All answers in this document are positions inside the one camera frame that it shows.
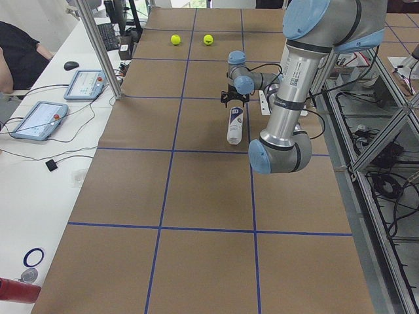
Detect black keyboard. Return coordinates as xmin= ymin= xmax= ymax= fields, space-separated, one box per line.
xmin=97 ymin=23 xmax=119 ymax=51

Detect seated person black shirt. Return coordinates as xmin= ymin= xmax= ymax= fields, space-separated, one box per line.
xmin=1 ymin=22 xmax=53 ymax=94

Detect teach pendant far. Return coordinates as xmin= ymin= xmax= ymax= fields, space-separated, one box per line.
xmin=64 ymin=69 xmax=107 ymax=101

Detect black box with label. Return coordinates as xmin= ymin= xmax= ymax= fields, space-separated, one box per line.
xmin=118 ymin=36 xmax=134 ymax=61

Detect yellow tennis ball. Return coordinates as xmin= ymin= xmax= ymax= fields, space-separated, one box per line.
xmin=203 ymin=34 xmax=214 ymax=46
xmin=170 ymin=34 xmax=181 ymax=46

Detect red bottle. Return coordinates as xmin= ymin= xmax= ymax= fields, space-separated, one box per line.
xmin=0 ymin=278 xmax=41 ymax=304

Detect small black square device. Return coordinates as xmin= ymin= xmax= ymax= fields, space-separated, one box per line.
xmin=45 ymin=159 xmax=58 ymax=172

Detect teach pendant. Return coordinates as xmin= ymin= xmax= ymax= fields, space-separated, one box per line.
xmin=64 ymin=69 xmax=107 ymax=101
xmin=10 ymin=101 xmax=69 ymax=141

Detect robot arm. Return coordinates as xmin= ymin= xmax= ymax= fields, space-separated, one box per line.
xmin=227 ymin=1 xmax=388 ymax=174

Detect teach pendant near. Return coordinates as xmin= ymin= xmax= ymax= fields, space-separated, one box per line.
xmin=10 ymin=101 xmax=69 ymax=141

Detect blue tape ring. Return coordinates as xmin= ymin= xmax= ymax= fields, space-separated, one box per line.
xmin=23 ymin=247 xmax=45 ymax=268

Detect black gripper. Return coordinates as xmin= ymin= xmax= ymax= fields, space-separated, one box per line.
xmin=220 ymin=84 xmax=249 ymax=107

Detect brown paper table cover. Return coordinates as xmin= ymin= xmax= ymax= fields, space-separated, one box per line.
xmin=31 ymin=7 xmax=377 ymax=314

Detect blue tape grid lines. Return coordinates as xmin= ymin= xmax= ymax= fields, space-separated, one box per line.
xmin=67 ymin=6 xmax=353 ymax=314

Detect black computer mouse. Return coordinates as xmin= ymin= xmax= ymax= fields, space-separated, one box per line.
xmin=64 ymin=61 xmax=79 ymax=71

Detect aluminium frame post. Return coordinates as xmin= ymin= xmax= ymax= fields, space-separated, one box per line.
xmin=75 ymin=0 xmax=122 ymax=99

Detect silver round lid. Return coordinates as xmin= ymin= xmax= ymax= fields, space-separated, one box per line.
xmin=19 ymin=268 xmax=39 ymax=284

